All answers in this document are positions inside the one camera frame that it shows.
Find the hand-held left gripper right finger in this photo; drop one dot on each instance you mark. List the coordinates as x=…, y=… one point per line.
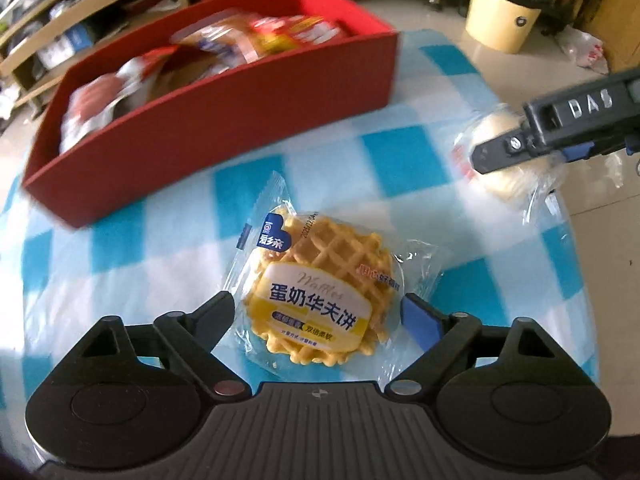
x=420, y=321

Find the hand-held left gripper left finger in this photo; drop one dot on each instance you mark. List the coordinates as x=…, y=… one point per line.
x=212, y=317

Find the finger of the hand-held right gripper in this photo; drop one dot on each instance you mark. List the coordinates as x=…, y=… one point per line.
x=495, y=156

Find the white bun packet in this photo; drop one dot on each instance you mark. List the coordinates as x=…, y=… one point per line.
x=505, y=185

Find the yellow waffle packet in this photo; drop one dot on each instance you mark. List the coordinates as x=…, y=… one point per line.
x=320, y=300

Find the red cardboard box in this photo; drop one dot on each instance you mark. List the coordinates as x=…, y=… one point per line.
x=210, y=125

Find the clear plastic bag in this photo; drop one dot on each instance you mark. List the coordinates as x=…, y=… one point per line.
x=585, y=50

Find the blue white checked tablecloth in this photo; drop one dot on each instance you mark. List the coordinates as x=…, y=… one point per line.
x=150, y=245

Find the cream trash bin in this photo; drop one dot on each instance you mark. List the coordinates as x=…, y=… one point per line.
x=502, y=15

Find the red yellow snack packet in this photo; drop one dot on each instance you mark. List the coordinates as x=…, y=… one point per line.
x=300, y=32

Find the red white sausage packet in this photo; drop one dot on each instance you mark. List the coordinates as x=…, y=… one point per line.
x=100, y=105

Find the white orange bread packet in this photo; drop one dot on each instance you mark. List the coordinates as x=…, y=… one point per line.
x=220, y=40

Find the white blue appliance box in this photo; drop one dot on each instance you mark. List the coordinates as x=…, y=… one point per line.
x=70, y=44

